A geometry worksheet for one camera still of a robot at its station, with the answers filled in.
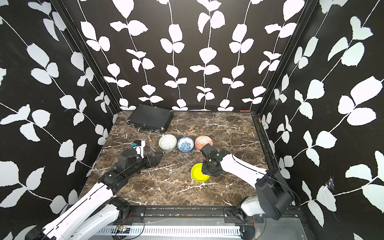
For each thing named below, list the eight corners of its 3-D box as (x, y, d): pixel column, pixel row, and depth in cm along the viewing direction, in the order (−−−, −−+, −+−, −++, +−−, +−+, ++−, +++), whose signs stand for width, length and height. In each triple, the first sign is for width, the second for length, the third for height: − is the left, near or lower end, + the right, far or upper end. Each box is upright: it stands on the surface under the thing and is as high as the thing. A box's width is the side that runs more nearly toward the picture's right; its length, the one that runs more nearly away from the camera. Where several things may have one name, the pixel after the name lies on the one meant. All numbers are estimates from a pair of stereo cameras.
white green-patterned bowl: (157, 146, 101) (155, 141, 96) (168, 136, 107) (167, 131, 102) (168, 155, 97) (167, 150, 92) (179, 144, 103) (178, 139, 97)
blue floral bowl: (177, 155, 98) (176, 150, 93) (178, 141, 105) (177, 136, 100) (194, 155, 98) (194, 150, 93) (194, 141, 105) (194, 136, 100)
